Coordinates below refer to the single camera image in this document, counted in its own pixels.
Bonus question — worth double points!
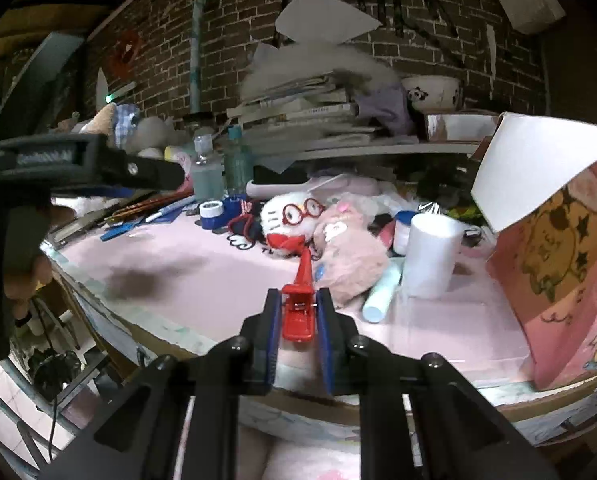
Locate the light blue bottle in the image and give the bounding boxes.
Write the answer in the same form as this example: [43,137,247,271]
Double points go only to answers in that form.
[363,262,404,323]

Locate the white pen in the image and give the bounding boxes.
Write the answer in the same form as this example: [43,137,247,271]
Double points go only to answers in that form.
[146,205,179,223]

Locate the red plastic clip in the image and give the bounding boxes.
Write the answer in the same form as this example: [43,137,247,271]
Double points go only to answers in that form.
[281,247,319,343]

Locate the person's left hand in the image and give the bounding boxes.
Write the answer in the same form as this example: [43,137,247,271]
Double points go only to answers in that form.
[3,205,76,331]

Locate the white cylinder jar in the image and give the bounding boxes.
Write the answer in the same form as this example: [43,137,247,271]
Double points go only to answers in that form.
[401,213,465,298]

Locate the blue round container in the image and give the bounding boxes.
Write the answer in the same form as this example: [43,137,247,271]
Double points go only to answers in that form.
[223,195,254,218]

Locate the white cat plush red glasses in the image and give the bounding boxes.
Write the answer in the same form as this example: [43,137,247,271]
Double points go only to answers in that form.
[258,192,329,261]

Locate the red heart decoration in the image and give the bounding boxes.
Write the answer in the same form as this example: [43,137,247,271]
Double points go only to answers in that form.
[109,30,142,78]

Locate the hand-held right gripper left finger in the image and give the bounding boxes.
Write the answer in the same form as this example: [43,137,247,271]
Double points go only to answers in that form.
[38,287,284,480]

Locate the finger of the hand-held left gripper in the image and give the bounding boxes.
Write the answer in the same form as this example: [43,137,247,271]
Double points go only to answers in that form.
[0,134,186,198]

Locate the white paper sheet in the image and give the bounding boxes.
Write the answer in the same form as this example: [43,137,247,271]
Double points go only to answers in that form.
[275,0,383,46]

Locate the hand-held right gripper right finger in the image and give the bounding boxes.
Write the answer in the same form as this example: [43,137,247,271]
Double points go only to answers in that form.
[316,287,562,480]

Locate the pink printed paper bag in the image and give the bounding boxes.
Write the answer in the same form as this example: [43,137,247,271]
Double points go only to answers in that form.
[471,112,597,391]

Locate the dog plush plaid cloth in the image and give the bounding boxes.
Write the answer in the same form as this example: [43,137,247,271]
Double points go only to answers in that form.
[78,102,189,161]

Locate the white bottle blue cap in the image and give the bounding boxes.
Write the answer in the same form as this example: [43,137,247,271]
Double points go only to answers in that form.
[393,211,414,256]

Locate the green plastic bottle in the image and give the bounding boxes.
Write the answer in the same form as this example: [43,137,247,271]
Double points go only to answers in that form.
[223,126,254,196]

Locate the white shelf board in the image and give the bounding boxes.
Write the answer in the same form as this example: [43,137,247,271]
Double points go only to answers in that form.
[258,140,484,161]

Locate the purple cloth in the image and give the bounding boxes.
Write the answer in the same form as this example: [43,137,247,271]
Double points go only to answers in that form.
[353,85,414,136]

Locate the pastel tissue packet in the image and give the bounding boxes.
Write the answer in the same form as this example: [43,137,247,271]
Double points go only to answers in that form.
[163,145,195,196]

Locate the brown cardboard box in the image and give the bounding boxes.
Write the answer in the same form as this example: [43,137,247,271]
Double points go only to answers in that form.
[423,110,502,143]

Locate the green glow stick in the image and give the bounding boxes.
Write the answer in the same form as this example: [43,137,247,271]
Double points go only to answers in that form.
[104,80,136,101]

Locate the blue tape roll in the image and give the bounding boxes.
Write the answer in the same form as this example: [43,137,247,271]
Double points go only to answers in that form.
[199,201,225,231]

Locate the pink fluffy plush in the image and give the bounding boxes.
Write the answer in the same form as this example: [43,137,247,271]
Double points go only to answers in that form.
[311,200,392,308]

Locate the clear plastic bottle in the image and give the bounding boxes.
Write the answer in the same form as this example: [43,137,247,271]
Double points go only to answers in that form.
[191,132,225,201]

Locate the rolled poster tube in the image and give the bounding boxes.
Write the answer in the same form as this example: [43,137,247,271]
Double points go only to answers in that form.
[188,0,209,113]

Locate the white panda bowl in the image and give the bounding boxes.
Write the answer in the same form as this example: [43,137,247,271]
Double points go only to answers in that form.
[401,75,463,111]

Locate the orange pencils bundle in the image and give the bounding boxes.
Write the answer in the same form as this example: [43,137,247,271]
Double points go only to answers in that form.
[113,199,194,220]

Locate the stack of books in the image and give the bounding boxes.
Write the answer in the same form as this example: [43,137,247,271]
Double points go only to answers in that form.
[227,72,379,153]

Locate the white fluffy fur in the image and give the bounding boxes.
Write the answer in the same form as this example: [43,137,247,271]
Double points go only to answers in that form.
[241,42,399,101]

